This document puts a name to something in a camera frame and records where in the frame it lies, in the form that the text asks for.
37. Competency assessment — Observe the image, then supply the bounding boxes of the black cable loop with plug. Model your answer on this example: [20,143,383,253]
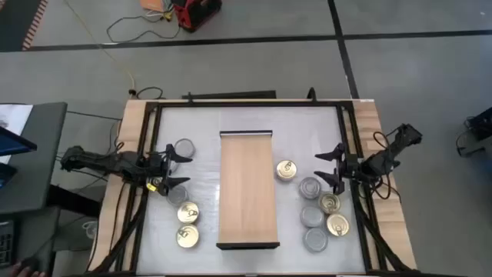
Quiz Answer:
[128,85,165,101]

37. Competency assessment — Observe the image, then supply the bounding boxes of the yellow cable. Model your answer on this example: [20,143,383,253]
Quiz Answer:
[63,0,136,90]

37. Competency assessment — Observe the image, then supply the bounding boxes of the clear plastic cup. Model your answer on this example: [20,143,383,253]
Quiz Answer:
[81,219,99,240]

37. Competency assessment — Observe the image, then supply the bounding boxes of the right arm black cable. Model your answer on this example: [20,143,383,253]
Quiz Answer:
[371,130,403,203]

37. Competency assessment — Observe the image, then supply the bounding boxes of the grey desk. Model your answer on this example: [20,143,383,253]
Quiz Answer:
[0,102,69,277]

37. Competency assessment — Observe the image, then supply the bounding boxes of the black floor cable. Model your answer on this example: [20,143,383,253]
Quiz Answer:
[105,14,181,44]

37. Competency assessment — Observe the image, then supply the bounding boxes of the white glossy table sheet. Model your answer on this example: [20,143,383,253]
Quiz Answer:
[136,105,367,275]

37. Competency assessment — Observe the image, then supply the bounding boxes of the white paper sheet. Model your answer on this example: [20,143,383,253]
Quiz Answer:
[0,103,34,165]

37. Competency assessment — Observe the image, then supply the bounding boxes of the small dark tablet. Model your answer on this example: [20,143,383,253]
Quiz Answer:
[0,162,19,190]

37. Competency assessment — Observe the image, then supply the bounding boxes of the orange box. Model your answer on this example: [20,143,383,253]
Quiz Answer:
[138,0,175,13]

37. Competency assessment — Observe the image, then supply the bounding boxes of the black desk base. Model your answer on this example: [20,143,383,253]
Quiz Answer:
[46,183,101,219]

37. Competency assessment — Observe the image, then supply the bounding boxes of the black equipment with cables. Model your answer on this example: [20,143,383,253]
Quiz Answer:
[455,106,492,158]

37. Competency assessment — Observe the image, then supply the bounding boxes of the wooden shelf black legs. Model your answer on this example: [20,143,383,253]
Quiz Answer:
[216,129,281,251]

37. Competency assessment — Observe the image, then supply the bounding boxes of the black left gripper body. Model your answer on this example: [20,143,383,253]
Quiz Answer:
[147,144,173,196]

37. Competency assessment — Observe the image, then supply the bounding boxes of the black mat orange striped edge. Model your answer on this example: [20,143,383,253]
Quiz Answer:
[0,0,49,52]

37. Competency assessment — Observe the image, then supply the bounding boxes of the blue screen monitor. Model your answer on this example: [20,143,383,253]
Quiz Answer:
[0,125,38,158]

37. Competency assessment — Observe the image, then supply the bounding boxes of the person's hand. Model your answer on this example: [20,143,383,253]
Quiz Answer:
[10,262,47,277]

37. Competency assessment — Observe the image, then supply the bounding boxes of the black flat panel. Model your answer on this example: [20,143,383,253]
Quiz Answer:
[181,90,278,101]

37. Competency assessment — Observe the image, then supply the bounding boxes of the black metal table frame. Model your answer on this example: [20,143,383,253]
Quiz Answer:
[88,98,420,277]

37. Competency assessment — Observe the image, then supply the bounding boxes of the red and black case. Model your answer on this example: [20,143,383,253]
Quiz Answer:
[171,0,223,33]

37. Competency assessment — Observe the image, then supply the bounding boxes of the black computer mouse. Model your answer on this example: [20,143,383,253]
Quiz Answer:
[17,256,42,273]

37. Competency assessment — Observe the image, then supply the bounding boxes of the black keyboard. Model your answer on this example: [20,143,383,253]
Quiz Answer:
[0,219,17,269]

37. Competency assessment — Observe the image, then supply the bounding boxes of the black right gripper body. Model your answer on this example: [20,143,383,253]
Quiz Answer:
[333,150,362,195]

